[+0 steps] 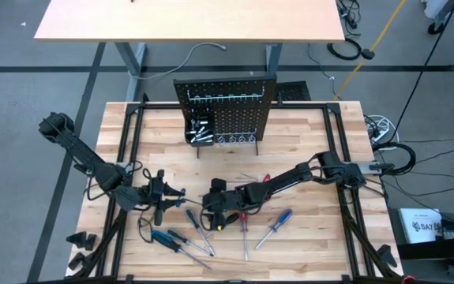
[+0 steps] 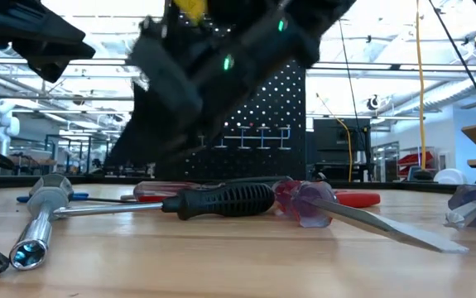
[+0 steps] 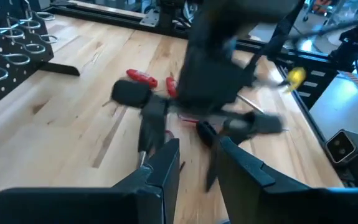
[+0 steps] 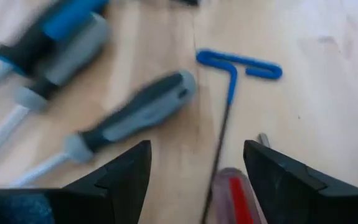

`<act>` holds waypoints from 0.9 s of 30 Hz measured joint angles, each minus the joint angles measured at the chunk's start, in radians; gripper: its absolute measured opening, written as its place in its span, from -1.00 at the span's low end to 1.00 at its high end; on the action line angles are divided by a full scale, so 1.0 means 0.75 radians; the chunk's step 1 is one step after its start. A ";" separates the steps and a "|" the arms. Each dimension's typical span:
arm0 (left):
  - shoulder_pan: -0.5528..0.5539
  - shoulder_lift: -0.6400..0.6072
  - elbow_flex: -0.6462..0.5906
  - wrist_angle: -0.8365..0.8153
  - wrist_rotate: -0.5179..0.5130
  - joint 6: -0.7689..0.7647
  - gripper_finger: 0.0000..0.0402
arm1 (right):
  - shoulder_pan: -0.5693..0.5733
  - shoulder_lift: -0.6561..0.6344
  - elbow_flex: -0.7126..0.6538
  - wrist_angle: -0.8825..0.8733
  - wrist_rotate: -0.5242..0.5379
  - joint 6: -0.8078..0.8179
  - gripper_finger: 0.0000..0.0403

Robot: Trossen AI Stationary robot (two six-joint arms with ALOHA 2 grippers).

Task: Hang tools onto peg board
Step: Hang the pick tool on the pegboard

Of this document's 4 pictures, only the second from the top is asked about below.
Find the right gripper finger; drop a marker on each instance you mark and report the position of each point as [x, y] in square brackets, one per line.
[146, 140]

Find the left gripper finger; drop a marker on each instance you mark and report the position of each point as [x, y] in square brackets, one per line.
[55, 56]
[26, 25]

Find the slim red clear screwdriver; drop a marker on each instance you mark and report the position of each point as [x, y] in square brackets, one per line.
[155, 190]

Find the large red clear screwdriver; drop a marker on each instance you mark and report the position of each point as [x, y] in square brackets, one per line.
[308, 205]

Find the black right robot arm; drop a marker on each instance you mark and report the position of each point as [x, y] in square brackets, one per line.
[304, 25]

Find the black peg board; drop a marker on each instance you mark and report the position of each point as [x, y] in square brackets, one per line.
[283, 157]

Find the dark framed workstations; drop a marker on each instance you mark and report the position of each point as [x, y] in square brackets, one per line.
[80, 161]

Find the black cabinet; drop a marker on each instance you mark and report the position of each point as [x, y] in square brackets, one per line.
[337, 145]

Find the red stubby screwdriver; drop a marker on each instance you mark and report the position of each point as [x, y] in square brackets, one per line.
[357, 199]

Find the red storage bins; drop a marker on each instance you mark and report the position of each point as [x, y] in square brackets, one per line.
[415, 159]

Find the white round bin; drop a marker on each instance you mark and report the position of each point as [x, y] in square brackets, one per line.
[450, 177]

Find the chrome loop tool rail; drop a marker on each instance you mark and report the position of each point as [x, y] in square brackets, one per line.
[262, 137]

